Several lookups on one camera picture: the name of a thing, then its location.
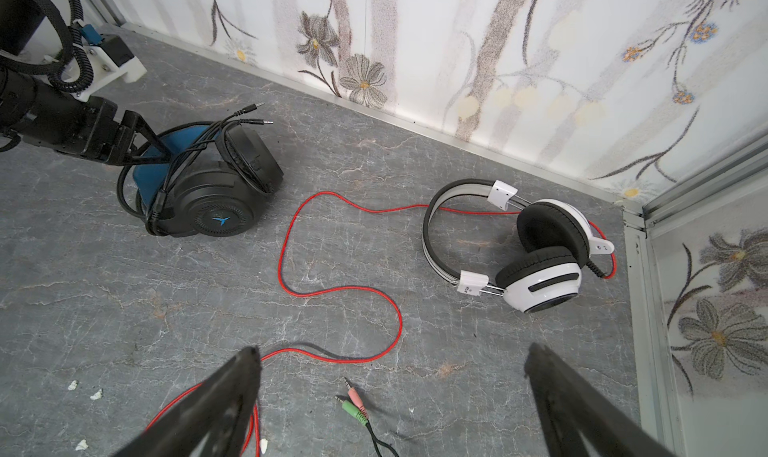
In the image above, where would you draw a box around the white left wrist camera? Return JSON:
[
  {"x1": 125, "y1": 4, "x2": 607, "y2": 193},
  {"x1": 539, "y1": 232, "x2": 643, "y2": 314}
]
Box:
[{"x1": 58, "y1": 20, "x2": 146, "y2": 102}]

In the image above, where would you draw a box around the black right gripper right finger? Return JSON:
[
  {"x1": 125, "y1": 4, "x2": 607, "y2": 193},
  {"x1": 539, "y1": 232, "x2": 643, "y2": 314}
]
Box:
[{"x1": 524, "y1": 343, "x2": 671, "y2": 456}]

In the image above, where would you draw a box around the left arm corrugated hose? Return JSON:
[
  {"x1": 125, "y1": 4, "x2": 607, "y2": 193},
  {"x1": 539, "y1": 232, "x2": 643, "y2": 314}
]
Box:
[{"x1": 0, "y1": 0, "x2": 97, "y2": 95}]

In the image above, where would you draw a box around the white over-ear headphones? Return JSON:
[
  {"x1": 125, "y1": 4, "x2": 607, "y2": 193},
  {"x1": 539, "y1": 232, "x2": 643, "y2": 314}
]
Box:
[{"x1": 421, "y1": 178, "x2": 617, "y2": 313}]

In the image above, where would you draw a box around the black headphone cable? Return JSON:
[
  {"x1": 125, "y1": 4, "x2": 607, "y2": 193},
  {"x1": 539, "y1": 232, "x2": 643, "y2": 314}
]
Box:
[{"x1": 115, "y1": 101, "x2": 275, "y2": 236}]

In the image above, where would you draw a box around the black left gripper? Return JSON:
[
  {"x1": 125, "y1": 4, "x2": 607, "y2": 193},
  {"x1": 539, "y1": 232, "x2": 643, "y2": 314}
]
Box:
[{"x1": 79, "y1": 96, "x2": 171, "y2": 166}]

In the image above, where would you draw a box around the red headphone cable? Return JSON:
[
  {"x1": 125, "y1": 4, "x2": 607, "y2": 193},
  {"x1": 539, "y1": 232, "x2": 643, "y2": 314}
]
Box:
[{"x1": 143, "y1": 190, "x2": 618, "y2": 457}]

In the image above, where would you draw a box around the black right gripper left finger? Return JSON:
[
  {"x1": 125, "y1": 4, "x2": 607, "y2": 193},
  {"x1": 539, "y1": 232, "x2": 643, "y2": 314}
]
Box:
[{"x1": 116, "y1": 346, "x2": 262, "y2": 456}]

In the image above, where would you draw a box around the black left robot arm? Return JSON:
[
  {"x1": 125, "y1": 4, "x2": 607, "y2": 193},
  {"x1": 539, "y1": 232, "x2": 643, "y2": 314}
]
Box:
[{"x1": 1, "y1": 0, "x2": 171, "y2": 166}]

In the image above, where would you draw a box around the black over-ear headphones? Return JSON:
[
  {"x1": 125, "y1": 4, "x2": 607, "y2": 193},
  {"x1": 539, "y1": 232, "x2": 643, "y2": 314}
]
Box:
[{"x1": 116, "y1": 119, "x2": 284, "y2": 237}]

